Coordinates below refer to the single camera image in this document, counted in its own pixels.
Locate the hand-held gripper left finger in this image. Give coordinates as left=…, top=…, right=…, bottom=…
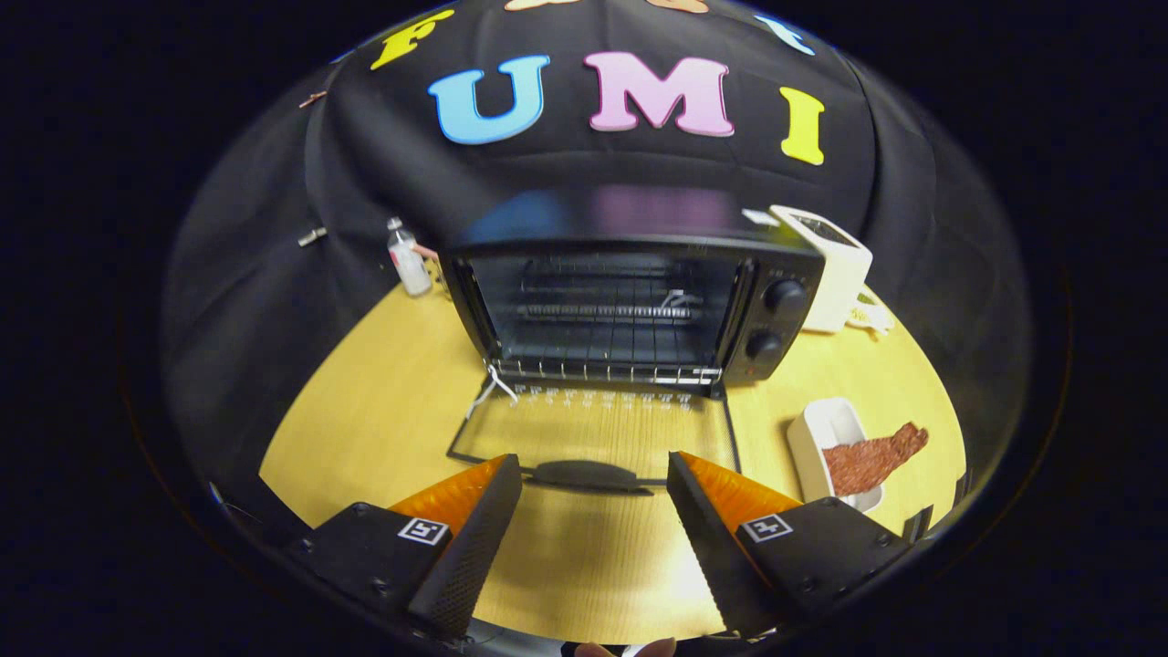
left=287, top=454, right=524, bottom=640

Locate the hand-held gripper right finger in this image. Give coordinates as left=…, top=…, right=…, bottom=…
left=665, top=451, right=916, bottom=639

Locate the red-brown meat slice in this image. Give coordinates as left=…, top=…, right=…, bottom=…
left=821, top=422, right=930, bottom=498

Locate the black toaster oven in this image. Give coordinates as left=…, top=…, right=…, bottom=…
left=440, top=187, right=827, bottom=498

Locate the white pop-up toaster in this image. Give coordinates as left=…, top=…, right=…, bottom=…
left=769, top=205, right=874, bottom=334

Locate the white rectangular dish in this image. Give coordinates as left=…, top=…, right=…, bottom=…
left=787, top=397, right=884, bottom=514

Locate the small clear plastic bottle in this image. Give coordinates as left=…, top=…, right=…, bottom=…
left=386, top=217, right=433, bottom=297

